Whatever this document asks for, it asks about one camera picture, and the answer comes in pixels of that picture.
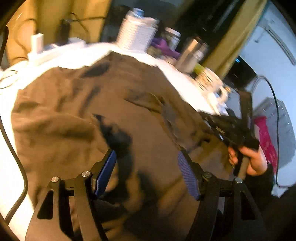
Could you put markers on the purple cloth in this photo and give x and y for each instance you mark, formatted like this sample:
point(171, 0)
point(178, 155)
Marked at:
point(161, 44)

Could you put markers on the black charger adapter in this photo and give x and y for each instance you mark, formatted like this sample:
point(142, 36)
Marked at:
point(63, 32)

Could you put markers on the white charger adapter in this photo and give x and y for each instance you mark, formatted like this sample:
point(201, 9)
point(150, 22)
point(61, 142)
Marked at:
point(37, 43)

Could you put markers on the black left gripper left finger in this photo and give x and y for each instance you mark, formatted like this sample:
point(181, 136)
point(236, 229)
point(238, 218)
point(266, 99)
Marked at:
point(52, 219)

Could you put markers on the yellow curtain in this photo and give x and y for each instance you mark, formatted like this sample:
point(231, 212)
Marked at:
point(45, 17)

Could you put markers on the white power strip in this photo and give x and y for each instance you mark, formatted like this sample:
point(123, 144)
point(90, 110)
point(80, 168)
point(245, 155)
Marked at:
point(52, 51)

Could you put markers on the right hand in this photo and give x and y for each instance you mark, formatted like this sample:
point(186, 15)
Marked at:
point(257, 164)

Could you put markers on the clear jar white lid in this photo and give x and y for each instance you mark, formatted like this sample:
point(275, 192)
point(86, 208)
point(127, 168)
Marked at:
point(172, 38)

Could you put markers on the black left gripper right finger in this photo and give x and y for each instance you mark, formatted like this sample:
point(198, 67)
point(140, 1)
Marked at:
point(226, 209)

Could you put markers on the white perforated basket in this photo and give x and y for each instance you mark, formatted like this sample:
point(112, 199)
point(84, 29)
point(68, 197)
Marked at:
point(136, 34)

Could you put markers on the stainless steel tumbler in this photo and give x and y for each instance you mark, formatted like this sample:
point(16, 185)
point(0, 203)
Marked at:
point(194, 52)

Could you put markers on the white printed mug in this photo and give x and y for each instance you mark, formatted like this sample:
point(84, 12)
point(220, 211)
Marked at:
point(209, 82)

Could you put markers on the brown knit garment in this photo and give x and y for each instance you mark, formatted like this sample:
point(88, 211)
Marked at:
point(67, 119)

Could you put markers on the pink cloth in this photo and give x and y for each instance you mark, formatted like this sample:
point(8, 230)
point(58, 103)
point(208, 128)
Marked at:
point(266, 144)

